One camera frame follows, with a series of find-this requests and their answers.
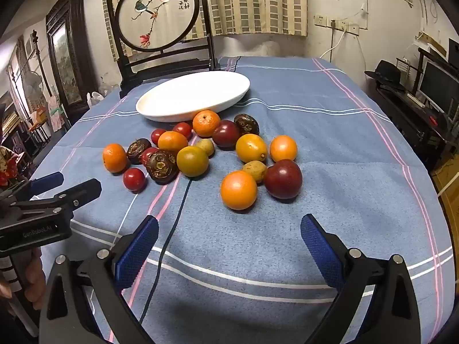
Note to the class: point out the black speaker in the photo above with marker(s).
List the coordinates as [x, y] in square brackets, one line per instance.
[454, 52]

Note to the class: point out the small red object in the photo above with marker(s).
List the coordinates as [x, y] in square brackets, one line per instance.
[434, 120]

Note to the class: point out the black desk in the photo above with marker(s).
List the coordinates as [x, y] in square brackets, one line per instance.
[405, 122]

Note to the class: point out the blue striped tablecloth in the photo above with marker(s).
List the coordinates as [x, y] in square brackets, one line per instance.
[322, 132]

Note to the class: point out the person's left hand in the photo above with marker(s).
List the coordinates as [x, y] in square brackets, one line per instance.
[36, 283]

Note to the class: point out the dark wood framed painting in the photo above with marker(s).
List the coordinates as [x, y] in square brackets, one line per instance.
[68, 68]

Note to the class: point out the yellow-orange citrus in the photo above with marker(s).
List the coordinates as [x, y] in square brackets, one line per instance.
[251, 148]

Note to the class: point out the white wall socket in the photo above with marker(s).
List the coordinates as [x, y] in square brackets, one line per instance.
[353, 29]
[339, 25]
[322, 20]

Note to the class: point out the beige checked curtain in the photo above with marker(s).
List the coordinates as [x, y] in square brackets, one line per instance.
[251, 3]

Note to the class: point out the dark brown water chestnut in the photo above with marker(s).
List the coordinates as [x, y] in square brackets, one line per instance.
[161, 166]
[137, 150]
[246, 123]

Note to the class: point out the tan longan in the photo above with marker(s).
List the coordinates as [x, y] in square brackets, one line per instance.
[206, 146]
[255, 170]

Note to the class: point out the black computer monitor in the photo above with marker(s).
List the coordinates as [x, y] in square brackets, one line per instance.
[439, 82]

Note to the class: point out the yellow-green citrus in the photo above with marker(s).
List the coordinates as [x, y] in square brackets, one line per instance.
[192, 161]

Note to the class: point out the orange mandarin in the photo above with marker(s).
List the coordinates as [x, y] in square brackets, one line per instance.
[206, 123]
[173, 140]
[283, 148]
[114, 157]
[238, 190]

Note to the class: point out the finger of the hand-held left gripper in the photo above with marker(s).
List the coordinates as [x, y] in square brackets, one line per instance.
[82, 190]
[46, 181]

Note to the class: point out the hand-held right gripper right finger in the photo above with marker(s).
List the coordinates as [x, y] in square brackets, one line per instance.
[320, 246]

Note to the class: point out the black hat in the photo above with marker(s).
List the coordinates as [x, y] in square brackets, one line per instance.
[387, 71]

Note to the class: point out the white plastic bag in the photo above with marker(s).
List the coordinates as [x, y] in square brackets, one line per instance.
[95, 98]

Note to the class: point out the cardboard box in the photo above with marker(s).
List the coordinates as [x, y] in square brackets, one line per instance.
[432, 43]

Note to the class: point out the dark red plum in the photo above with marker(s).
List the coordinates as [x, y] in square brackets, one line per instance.
[283, 179]
[226, 133]

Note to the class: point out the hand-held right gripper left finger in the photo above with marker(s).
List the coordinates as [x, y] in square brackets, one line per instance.
[138, 251]

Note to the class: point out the white standing fan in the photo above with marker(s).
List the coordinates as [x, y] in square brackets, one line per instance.
[30, 86]

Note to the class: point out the red cherry tomato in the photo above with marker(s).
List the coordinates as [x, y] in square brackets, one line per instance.
[147, 154]
[134, 179]
[158, 136]
[183, 130]

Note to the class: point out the white oval plate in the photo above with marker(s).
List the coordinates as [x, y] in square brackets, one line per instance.
[193, 93]

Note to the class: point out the red floral cloth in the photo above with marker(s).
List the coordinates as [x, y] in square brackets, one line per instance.
[7, 166]

